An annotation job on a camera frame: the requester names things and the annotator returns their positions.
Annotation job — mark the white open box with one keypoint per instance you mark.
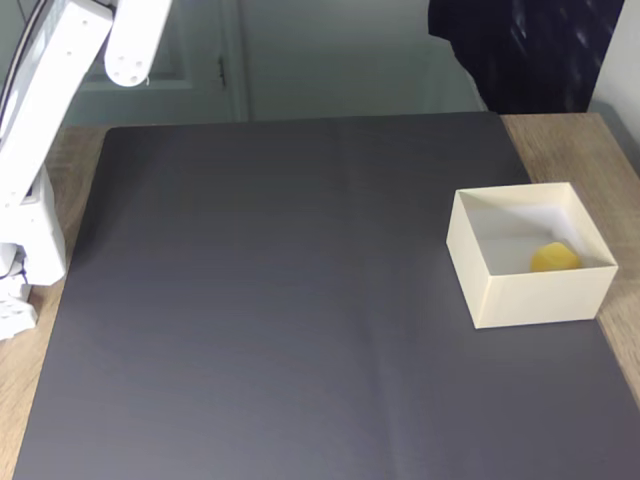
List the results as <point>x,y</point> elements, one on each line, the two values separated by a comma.
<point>535,295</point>

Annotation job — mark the pale green panelled door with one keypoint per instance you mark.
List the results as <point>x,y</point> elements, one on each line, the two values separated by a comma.
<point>200,40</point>

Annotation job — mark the dark hanging cloth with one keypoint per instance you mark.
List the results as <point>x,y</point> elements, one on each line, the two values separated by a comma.
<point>530,55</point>

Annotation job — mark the dark grey table mat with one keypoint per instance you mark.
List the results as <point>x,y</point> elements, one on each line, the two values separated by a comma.
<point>300,350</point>

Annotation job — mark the yellow cube block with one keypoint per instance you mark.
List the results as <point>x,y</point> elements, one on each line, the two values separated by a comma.
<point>555,257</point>

